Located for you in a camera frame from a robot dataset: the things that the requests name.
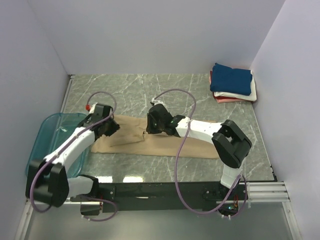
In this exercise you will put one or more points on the folded red t-shirt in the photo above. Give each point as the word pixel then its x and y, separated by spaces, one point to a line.
pixel 211 77

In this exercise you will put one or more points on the folded pink t-shirt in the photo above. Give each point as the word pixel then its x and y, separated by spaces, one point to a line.
pixel 222 99

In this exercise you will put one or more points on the folded white t-shirt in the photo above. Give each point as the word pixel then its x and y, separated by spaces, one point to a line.
pixel 251 98

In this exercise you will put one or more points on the beige t-shirt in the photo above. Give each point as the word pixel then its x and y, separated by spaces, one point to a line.
pixel 132 138

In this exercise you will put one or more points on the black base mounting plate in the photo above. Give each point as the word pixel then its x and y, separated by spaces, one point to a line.
pixel 144 196

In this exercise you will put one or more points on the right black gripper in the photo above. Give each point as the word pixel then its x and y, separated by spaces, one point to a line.
pixel 152 124

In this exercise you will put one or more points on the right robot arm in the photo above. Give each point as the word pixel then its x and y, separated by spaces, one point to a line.
pixel 230 142

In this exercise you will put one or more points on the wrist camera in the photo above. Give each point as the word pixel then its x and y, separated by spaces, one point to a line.
pixel 91 108
pixel 154 102

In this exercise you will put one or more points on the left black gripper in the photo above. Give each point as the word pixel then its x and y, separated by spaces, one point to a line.
pixel 110 127

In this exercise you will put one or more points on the folded blue t-shirt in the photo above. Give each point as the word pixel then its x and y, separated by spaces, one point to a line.
pixel 231 80

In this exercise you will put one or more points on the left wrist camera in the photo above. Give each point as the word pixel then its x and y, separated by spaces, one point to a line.
pixel 91 108

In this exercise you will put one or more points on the teal plastic bin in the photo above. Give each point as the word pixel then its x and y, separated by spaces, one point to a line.
pixel 54 131

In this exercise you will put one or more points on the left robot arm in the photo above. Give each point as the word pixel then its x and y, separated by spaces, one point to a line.
pixel 47 180

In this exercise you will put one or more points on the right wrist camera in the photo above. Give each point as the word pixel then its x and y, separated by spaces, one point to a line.
pixel 154 102

